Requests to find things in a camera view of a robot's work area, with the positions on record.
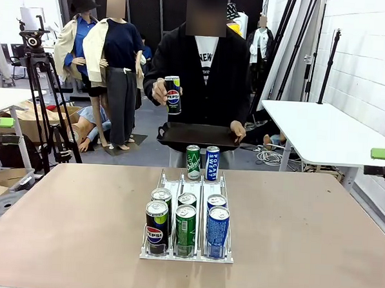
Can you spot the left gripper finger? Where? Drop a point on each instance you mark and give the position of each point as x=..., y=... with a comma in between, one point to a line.
x=5, y=139
x=4, y=123

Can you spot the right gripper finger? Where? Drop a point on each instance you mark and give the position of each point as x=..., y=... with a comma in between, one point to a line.
x=382, y=154
x=376, y=170

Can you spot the blue Pocari Sweat can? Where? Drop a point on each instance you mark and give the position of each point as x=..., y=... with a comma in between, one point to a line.
x=212, y=164
x=216, y=200
x=218, y=232

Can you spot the black Pepsi can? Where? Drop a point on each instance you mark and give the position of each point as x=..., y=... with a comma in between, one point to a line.
x=156, y=232
x=163, y=194
x=173, y=96

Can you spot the dark brown serving tray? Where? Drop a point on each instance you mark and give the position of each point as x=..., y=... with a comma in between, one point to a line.
x=196, y=134

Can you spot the person's left forearm black sleeve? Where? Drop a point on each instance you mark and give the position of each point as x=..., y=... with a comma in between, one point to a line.
x=241, y=108

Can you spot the person's right forearm black sleeve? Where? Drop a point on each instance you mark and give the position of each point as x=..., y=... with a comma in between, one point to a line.
x=148, y=87

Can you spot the person sitting on floor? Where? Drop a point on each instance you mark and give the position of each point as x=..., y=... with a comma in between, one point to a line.
x=261, y=128

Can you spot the person in black cardigan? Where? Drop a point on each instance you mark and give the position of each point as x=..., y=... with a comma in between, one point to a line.
x=222, y=71

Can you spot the person's left hand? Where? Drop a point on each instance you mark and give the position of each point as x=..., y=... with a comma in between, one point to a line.
x=238, y=130

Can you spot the person's right hand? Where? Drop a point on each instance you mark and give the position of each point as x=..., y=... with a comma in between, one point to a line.
x=159, y=92

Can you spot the black backpack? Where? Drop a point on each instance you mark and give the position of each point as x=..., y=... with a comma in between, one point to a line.
x=17, y=155

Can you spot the brown cardboard box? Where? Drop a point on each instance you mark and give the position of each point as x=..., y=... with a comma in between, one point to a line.
x=25, y=127

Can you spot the white table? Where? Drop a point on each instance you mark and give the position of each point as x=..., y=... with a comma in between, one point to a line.
x=4, y=98
x=325, y=131

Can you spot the black office chair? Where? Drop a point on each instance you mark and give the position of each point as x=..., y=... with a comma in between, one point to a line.
x=17, y=57

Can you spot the blue-clothed figure on floor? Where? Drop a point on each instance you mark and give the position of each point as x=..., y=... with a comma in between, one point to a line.
x=90, y=116

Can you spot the black upright pole stand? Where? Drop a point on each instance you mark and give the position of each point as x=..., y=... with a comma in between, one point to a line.
x=329, y=67

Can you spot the mannequin with navy top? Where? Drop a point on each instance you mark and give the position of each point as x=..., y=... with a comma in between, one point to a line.
x=120, y=43

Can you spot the black leaning stand poles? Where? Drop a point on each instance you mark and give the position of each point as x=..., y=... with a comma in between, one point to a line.
x=301, y=37
x=282, y=35

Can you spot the mannequin with black hat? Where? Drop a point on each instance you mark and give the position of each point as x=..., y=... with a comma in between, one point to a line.
x=82, y=2

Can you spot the mannequin with white jacket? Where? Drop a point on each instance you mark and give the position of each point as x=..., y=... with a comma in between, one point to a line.
x=260, y=41

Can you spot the green cider can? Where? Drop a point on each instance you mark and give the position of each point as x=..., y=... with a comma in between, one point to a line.
x=185, y=230
x=193, y=163
x=187, y=199

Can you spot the mannequin with patterned hat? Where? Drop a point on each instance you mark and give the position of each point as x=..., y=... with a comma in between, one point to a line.
x=234, y=11

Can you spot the white can dispenser rack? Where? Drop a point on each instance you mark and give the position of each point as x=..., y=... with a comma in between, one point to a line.
x=186, y=258

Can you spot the black camera tripod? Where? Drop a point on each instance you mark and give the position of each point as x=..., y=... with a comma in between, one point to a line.
x=37, y=78

